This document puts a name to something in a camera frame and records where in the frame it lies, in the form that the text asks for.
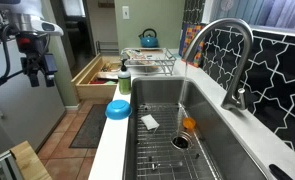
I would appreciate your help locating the wire dish rack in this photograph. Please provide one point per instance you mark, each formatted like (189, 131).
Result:
(149, 61)

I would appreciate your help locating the blue tea kettle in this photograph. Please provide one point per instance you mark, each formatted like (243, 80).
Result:
(148, 41)

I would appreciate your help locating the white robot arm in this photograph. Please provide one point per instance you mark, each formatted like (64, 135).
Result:
(24, 20)

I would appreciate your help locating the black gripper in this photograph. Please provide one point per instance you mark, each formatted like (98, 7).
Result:
(37, 58)

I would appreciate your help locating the dark floor mat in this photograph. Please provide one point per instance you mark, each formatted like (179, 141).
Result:
(91, 130)

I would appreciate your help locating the open wooden drawer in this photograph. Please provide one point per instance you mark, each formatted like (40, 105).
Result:
(84, 83)

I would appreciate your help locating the blue plastic bowl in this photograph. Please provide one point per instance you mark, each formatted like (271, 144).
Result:
(118, 109)

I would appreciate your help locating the wire sink grid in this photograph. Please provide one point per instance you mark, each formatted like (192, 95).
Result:
(171, 152)

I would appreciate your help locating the green soap pump bottle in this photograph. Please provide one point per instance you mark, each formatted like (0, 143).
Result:
(124, 79)

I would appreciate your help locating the white light switch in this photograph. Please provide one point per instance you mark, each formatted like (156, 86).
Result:
(125, 12)

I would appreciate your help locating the white sponge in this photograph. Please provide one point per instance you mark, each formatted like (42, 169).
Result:
(149, 122)

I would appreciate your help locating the wooden board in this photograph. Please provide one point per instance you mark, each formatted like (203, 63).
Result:
(29, 164)

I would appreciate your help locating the stainless steel sink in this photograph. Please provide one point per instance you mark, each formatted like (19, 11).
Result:
(228, 153)

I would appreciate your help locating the orange cup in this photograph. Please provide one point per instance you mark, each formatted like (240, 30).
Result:
(189, 123)

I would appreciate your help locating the window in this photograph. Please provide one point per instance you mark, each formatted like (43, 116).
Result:
(272, 14)

